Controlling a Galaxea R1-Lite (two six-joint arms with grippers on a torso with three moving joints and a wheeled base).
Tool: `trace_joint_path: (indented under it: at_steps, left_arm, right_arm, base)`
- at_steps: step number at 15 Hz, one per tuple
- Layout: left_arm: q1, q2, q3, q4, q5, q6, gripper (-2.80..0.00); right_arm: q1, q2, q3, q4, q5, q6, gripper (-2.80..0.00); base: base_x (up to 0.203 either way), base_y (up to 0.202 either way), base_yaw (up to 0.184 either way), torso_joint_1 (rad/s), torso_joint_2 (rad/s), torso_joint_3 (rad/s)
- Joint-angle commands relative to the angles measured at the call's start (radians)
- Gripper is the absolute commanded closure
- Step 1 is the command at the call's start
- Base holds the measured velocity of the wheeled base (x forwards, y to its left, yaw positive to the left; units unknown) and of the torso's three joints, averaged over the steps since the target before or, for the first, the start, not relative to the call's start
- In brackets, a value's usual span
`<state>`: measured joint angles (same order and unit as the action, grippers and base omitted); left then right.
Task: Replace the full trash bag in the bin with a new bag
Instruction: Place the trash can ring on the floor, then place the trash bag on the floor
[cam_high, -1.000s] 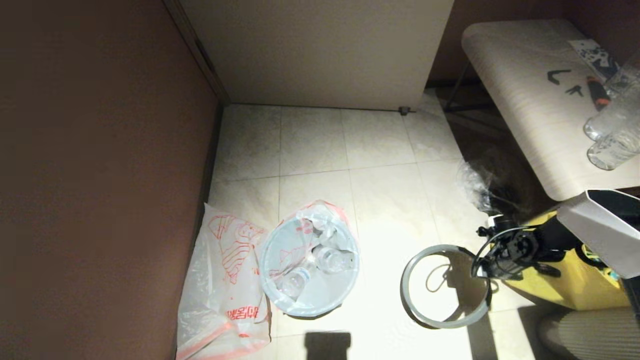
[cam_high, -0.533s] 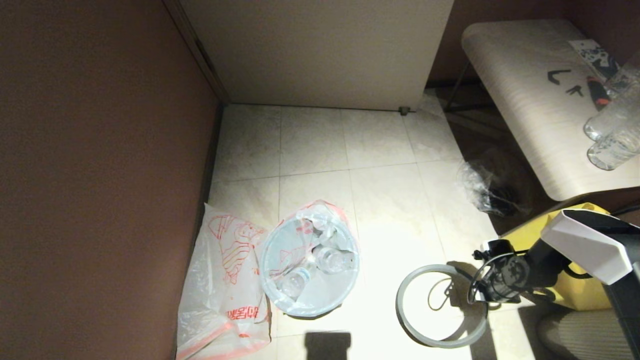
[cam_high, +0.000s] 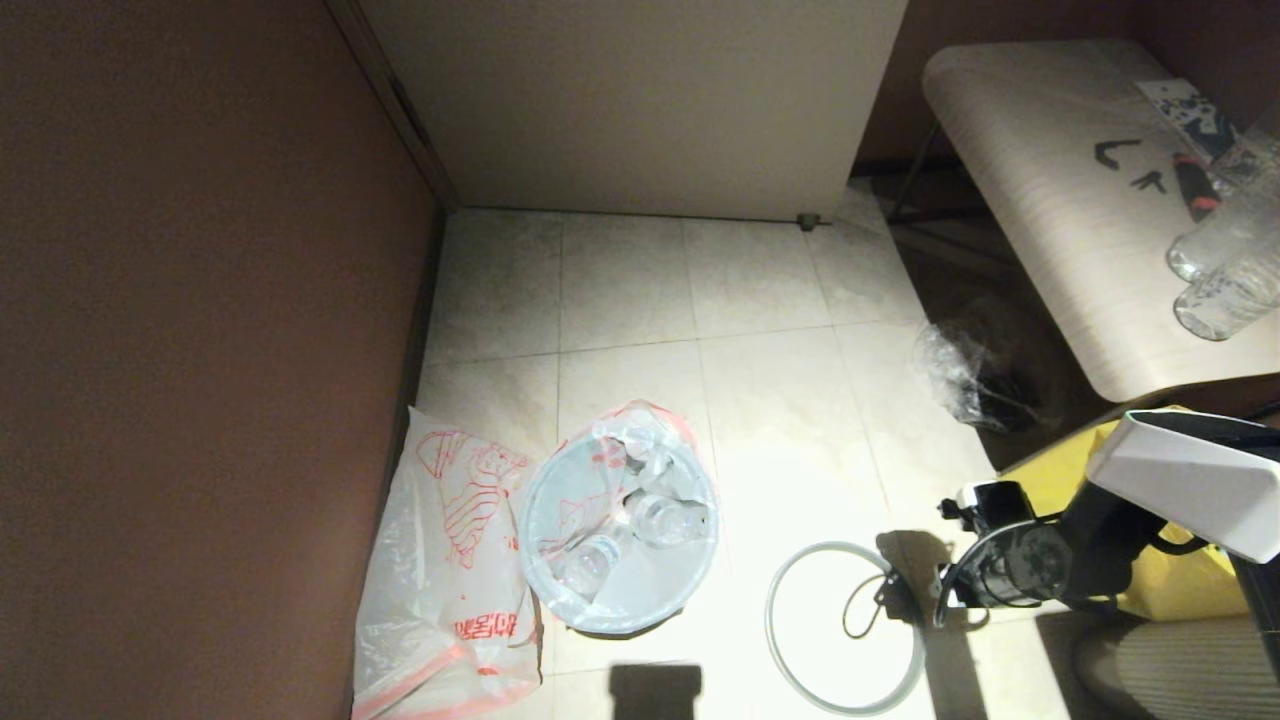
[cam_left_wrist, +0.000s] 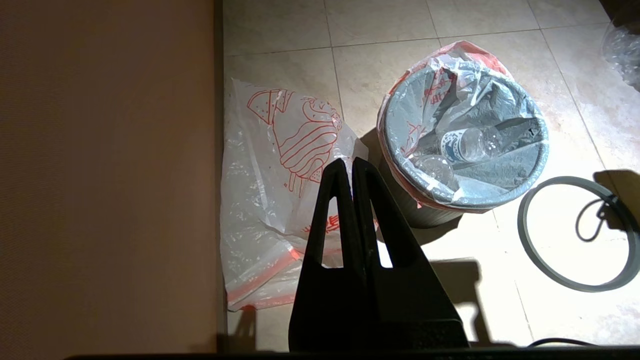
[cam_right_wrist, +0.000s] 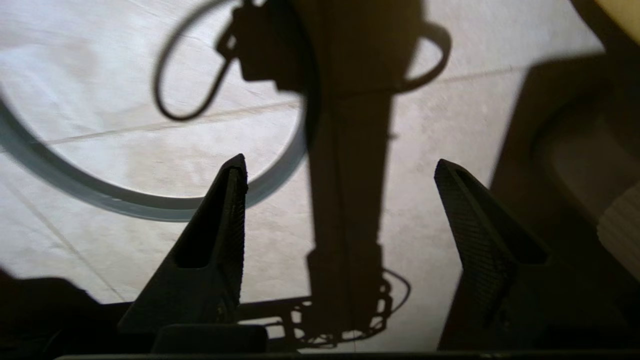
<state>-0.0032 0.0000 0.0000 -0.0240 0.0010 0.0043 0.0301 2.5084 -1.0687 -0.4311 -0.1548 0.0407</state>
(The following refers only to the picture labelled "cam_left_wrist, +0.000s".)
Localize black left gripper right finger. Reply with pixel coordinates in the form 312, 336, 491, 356
352, 157, 470, 351

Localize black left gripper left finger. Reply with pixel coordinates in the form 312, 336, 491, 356
288, 158, 374, 351

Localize black trash bin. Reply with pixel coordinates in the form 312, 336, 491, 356
378, 150, 549, 229

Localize grey bin rim ring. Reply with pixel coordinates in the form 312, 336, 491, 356
517, 175, 640, 294

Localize red-printed bag holding bottles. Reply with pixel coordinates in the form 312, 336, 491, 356
377, 40, 550, 214

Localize flat red-printed plastic bag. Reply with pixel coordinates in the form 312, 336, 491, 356
219, 77, 382, 312

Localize clear crushed plastic bottle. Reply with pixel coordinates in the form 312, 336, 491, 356
412, 154, 456, 189

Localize clear bottle with blue label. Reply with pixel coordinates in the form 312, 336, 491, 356
439, 127, 504, 164

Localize crumpled clear plastic wrap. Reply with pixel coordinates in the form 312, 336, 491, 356
599, 9, 640, 94

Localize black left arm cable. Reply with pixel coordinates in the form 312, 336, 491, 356
525, 337, 601, 349

